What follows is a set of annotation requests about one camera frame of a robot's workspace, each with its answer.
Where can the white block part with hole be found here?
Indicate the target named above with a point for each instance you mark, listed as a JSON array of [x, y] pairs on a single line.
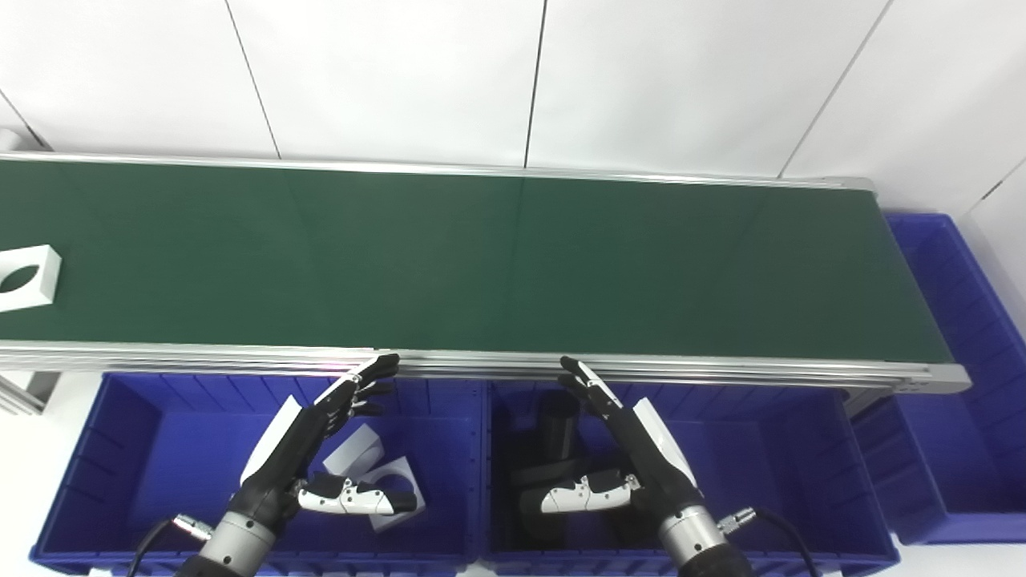
[[46, 268], [403, 473]]

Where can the black block part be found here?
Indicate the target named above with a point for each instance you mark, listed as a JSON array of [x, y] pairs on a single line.
[[533, 485]]

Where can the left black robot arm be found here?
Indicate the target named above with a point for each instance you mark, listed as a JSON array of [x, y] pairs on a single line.
[[232, 545]]

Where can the aluminium conveyor leg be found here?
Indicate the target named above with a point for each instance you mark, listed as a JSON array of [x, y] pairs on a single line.
[[28, 393]]

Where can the green conveyor belt aluminium frame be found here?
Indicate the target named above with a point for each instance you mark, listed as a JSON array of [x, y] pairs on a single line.
[[497, 264]]

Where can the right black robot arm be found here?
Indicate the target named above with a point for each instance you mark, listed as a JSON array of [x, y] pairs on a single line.
[[697, 545]]

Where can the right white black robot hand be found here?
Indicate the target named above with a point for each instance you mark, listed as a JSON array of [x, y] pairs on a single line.
[[653, 465]]

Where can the blue plastic bin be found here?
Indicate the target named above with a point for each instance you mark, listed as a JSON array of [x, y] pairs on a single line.
[[184, 457], [962, 417], [769, 465]]

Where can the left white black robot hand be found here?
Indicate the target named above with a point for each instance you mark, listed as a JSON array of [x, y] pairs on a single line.
[[276, 473]]

